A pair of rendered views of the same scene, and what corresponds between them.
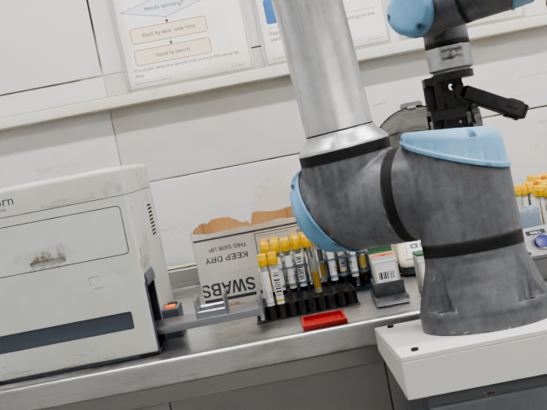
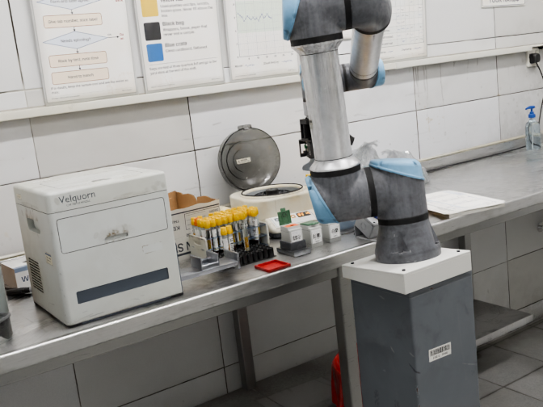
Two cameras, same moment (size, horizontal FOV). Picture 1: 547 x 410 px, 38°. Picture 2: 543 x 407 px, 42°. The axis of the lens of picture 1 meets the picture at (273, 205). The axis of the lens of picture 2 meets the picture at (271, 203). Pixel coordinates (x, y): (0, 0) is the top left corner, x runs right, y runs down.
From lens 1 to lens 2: 0.95 m
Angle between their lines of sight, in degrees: 33
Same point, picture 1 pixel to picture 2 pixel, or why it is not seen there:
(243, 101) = (129, 116)
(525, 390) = (443, 286)
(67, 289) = (128, 254)
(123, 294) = (163, 256)
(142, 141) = (55, 143)
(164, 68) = (73, 88)
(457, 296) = (410, 244)
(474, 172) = (417, 182)
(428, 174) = (396, 182)
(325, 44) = (340, 111)
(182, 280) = not seen: hidden behind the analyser
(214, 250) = not seen: hidden behind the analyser
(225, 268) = not seen: hidden behind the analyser
